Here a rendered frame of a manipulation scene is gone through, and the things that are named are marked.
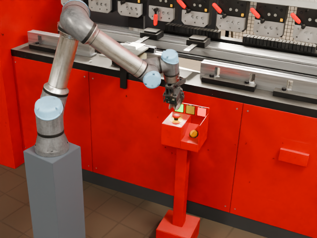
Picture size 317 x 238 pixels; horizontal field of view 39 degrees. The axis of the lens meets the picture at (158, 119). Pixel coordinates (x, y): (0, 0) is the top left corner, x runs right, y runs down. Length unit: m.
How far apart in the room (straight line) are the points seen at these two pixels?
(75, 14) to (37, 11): 1.48
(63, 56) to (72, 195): 0.64
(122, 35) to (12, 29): 0.71
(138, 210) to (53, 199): 0.96
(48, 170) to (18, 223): 0.96
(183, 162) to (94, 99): 0.78
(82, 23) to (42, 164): 0.64
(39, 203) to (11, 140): 1.20
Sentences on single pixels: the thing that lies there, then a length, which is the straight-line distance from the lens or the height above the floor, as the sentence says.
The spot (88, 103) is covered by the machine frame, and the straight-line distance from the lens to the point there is 2.88.
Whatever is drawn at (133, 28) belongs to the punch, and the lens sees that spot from 2.72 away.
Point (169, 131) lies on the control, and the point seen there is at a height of 0.74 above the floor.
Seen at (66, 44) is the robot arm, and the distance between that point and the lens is 1.97.
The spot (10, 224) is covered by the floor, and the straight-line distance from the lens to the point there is 2.93.
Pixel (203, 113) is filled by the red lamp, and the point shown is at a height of 0.81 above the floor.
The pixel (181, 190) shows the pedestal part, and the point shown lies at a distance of 2.48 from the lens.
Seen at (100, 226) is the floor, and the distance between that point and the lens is 2.82.
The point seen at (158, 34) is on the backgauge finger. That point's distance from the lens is 2.89.
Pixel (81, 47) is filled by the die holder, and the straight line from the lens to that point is 2.92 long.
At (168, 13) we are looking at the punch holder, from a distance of 2.56.
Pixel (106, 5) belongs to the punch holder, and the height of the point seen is 1.21.
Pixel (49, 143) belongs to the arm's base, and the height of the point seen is 0.84.
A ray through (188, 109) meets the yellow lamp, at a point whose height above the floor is 0.81.
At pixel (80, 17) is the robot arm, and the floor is 1.37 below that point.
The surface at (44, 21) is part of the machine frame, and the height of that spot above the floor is 0.98.
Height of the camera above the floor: 1.81
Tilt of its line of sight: 27 degrees down
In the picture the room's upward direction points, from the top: 2 degrees clockwise
